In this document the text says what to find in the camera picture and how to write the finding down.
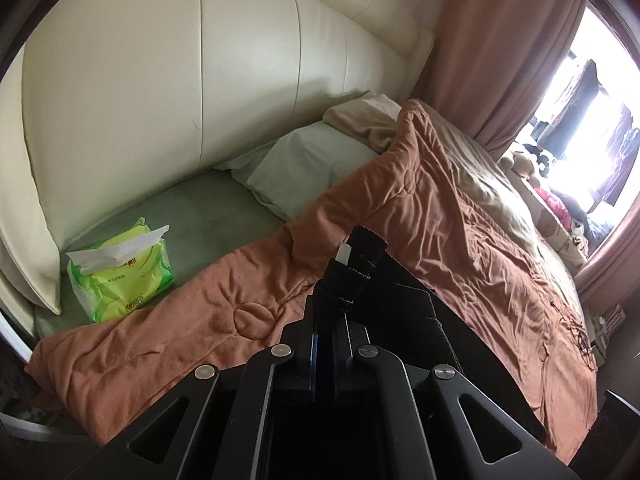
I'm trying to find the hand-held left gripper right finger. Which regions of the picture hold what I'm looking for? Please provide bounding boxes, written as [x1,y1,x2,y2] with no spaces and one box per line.
[329,317,577,480]

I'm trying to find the white pillow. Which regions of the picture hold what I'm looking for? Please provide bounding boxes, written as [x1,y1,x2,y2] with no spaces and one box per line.
[214,122,377,222]

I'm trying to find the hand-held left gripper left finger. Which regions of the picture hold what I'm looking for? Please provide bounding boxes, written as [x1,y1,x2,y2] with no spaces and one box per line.
[65,295,322,480]

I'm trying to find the pink curtain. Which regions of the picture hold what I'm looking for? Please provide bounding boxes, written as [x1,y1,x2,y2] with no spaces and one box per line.
[414,0,589,162]
[574,222,640,313]

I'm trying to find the bear-print cushion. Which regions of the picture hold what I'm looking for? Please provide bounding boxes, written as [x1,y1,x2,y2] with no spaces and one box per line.
[529,204,592,262]

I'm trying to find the black mesh shorts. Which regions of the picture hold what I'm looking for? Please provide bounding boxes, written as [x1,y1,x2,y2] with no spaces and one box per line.
[312,225,547,456]

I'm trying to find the grey-white plush toy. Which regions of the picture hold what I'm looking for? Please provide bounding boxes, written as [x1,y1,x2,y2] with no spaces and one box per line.
[499,142,552,182]

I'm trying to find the pink cloth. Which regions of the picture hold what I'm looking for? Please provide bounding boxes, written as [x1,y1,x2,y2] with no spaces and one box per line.
[534,184,572,222]

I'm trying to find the orange-brown blanket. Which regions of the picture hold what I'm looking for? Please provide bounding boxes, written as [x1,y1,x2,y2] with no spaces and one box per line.
[25,100,599,467]

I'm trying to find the cream leather headboard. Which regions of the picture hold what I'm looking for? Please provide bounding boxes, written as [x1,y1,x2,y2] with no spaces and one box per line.
[0,0,436,317]

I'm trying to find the beige duvet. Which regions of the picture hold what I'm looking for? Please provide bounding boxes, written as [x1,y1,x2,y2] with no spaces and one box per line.
[322,94,587,282]

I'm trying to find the green bed sheet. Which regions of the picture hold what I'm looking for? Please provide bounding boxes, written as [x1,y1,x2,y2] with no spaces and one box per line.
[34,167,292,337]

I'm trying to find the green tissue pack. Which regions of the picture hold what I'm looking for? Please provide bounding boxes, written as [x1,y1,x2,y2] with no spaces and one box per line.
[66,217,176,324]

